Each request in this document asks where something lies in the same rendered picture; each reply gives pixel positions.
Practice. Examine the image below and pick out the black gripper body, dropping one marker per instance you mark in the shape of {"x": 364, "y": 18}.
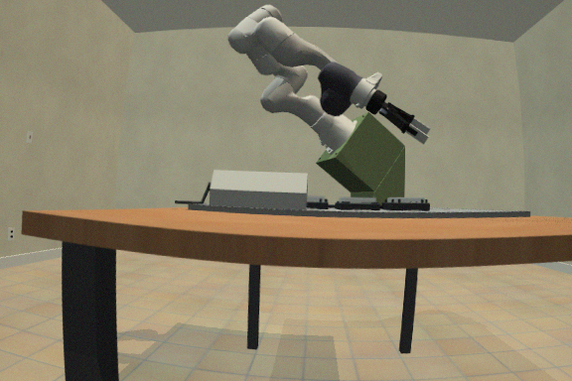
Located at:
{"x": 375, "y": 103}

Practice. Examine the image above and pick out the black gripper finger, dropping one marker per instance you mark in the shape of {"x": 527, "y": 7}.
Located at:
{"x": 412, "y": 121}
{"x": 410, "y": 129}

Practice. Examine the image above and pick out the beige operator button panel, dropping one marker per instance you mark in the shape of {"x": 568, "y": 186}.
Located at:
{"x": 256, "y": 189}

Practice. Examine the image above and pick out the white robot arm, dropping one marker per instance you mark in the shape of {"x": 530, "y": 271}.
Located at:
{"x": 340, "y": 85}

